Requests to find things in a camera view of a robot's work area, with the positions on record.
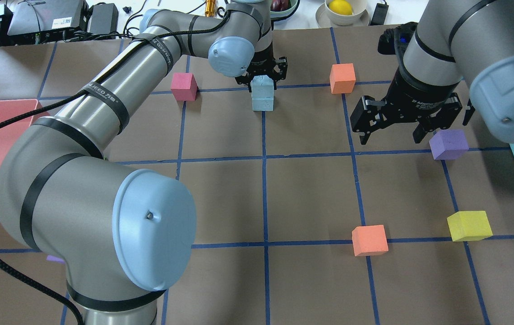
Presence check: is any green bowl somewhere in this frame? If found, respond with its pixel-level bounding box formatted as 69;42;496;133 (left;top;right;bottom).
270;0;300;21

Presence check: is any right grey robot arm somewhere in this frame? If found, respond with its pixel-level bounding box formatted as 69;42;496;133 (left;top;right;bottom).
350;0;514;144

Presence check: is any yellow foam block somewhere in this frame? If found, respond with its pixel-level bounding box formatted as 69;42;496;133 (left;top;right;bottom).
446;211;494;242

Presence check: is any light blue foam block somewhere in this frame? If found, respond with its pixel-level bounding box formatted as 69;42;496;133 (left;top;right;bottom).
251;93;274;112
250;75;275;100

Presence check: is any upper orange foam block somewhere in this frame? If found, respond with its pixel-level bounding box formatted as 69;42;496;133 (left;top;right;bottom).
329;62;357;94

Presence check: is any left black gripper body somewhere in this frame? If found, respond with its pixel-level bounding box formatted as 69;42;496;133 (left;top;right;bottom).
246;42;276;76

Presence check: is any brass tool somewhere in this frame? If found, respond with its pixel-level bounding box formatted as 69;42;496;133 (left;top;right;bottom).
204;0;216;17

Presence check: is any upper pink foam block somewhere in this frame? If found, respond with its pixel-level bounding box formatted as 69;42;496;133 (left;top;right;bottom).
171;73;198;102

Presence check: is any grey plate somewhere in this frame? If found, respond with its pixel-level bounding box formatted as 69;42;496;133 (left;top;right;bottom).
316;4;370;28

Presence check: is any purple foam block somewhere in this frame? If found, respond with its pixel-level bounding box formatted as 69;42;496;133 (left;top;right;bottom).
429;130;470;160
46;255;65;264

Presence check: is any right purple foam block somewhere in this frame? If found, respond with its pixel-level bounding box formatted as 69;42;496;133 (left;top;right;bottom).
429;130;470;160

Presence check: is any yellow lemon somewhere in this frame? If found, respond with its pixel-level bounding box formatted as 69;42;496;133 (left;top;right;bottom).
327;0;354;16

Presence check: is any white bowl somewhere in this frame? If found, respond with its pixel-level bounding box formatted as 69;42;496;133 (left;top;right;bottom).
324;0;368;25

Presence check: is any lower orange foam block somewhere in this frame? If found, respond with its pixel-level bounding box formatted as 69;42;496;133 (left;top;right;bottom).
352;225;389;257

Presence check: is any orange foam block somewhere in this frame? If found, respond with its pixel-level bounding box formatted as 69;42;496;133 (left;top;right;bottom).
329;62;357;94
352;225;389;257

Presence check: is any left purple foam block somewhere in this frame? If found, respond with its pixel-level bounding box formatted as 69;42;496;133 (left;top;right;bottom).
46;255;65;264

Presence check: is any black electronics box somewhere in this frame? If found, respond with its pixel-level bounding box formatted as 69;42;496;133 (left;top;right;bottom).
7;0;89;45

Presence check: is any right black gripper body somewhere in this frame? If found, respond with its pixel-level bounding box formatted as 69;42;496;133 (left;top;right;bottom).
382;68;459;124

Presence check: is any black power adapter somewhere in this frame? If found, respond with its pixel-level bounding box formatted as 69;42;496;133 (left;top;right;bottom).
369;2;389;25

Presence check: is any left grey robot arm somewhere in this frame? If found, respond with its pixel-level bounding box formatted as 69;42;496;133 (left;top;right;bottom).
0;0;273;325

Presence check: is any black power brick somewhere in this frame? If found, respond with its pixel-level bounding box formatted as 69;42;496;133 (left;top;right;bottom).
86;3;118;40

